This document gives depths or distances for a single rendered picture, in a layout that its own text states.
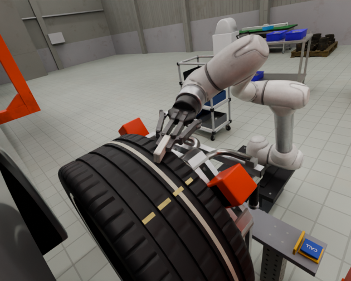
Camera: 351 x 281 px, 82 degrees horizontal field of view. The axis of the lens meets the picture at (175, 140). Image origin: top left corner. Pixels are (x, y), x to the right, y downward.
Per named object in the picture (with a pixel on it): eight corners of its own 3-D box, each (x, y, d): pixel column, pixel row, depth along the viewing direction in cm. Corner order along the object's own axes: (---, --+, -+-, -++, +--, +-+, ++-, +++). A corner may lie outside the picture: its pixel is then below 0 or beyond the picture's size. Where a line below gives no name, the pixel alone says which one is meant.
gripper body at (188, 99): (199, 118, 64) (190, 136, 58) (174, 112, 66) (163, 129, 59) (202, 97, 59) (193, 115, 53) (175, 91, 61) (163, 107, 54)
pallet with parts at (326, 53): (339, 47, 602) (343, 28, 578) (326, 57, 527) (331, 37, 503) (304, 48, 664) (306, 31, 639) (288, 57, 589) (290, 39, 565)
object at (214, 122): (185, 132, 300) (174, 62, 250) (203, 121, 323) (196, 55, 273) (214, 143, 264) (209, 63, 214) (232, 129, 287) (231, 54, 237)
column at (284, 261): (259, 280, 125) (263, 238, 104) (267, 266, 130) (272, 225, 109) (276, 292, 118) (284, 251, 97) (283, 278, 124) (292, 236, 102)
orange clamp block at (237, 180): (201, 188, 52) (221, 179, 44) (219, 172, 56) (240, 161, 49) (219, 211, 51) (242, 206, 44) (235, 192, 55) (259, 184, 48)
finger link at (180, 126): (182, 121, 60) (187, 122, 59) (169, 146, 52) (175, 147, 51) (183, 110, 57) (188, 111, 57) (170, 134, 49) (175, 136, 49)
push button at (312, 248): (299, 251, 92) (300, 248, 91) (305, 240, 96) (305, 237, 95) (317, 261, 88) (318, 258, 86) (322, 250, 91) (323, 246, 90)
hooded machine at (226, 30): (240, 60, 663) (240, 15, 600) (231, 64, 630) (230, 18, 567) (222, 60, 706) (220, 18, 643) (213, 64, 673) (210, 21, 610)
